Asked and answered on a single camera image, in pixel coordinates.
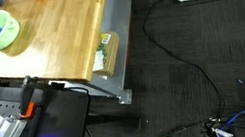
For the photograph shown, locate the small brown cardboard box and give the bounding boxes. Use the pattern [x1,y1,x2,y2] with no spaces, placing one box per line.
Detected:
[85,29,126,80]

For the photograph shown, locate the black flat panel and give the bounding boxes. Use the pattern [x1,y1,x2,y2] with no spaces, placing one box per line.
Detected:
[5,83,97,137]

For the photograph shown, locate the black power strip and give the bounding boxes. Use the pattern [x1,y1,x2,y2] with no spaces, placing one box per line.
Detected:
[201,114,235,137]

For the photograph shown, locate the small blue floor scrap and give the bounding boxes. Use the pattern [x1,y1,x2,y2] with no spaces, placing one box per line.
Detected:
[236,78,245,86]

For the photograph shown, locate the grey metal table frame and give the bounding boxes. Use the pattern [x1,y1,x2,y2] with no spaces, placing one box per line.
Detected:
[33,0,156,118]

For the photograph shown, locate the long black floor cable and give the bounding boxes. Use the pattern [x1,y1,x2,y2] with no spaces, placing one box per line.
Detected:
[117,0,234,137]

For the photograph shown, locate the black clamp orange handle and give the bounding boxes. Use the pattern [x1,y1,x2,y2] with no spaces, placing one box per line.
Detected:
[12,73,47,121]

